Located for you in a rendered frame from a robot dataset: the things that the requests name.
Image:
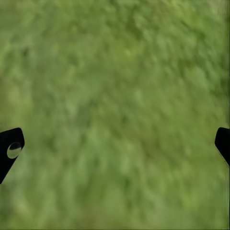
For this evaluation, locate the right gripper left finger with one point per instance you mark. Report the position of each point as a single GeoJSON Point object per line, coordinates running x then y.
{"type": "Point", "coordinates": [11, 144]}

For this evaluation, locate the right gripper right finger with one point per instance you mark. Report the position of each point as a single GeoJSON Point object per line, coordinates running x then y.
{"type": "Point", "coordinates": [222, 142]}

